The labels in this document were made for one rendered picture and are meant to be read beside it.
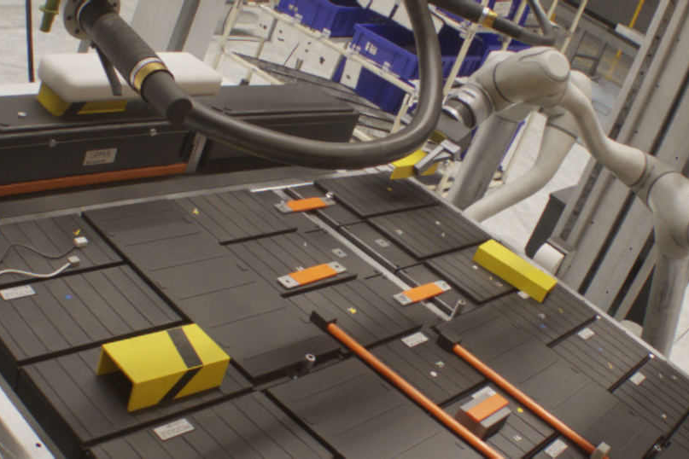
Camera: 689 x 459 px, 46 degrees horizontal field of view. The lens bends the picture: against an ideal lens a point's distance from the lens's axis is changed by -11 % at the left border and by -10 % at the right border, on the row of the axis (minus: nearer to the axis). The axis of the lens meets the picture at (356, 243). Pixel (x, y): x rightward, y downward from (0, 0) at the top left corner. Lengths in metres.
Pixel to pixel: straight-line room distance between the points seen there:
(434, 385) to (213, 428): 0.38
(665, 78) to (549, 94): 0.88
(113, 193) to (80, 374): 0.51
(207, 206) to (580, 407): 0.70
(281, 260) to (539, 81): 0.69
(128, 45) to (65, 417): 0.42
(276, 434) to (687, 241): 1.31
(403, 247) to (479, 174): 0.92
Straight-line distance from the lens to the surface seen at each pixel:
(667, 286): 2.25
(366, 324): 1.34
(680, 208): 2.11
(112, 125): 1.44
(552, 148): 2.41
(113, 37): 1.03
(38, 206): 1.38
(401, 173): 1.78
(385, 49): 4.01
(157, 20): 5.37
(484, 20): 1.86
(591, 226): 2.78
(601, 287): 2.80
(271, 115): 1.71
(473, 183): 2.55
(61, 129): 1.38
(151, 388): 1.00
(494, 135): 2.47
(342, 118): 1.88
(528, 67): 1.82
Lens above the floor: 1.65
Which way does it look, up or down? 24 degrees down
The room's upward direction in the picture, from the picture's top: 24 degrees clockwise
